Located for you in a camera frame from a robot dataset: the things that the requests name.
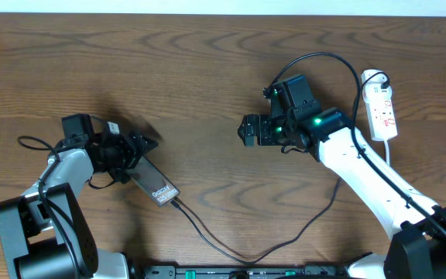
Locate Galaxy S25 Ultra smartphone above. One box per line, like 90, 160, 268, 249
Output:
127, 157, 180, 206

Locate white power strip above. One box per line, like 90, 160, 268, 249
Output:
361, 69, 398, 142

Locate black charger cable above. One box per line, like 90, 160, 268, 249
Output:
170, 71, 391, 265

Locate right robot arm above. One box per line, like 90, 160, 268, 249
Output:
238, 75, 446, 278

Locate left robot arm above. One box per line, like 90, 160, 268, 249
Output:
0, 114, 158, 278

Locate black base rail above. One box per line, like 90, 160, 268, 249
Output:
136, 265, 351, 279

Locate white power strip cord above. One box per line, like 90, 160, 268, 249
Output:
383, 139, 393, 167

